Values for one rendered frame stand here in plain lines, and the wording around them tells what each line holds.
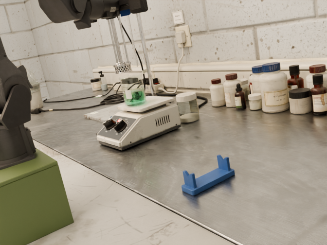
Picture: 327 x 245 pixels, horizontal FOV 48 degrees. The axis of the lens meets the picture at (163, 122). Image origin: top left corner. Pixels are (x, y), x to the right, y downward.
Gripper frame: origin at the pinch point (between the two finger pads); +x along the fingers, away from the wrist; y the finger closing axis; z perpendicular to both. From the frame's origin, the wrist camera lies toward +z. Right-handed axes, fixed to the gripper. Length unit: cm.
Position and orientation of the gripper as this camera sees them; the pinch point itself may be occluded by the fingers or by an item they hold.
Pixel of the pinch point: (122, 4)
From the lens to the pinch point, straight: 97.2
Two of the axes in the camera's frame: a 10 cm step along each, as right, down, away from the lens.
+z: -1.7, -9.5, -2.4
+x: 4.4, -3.0, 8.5
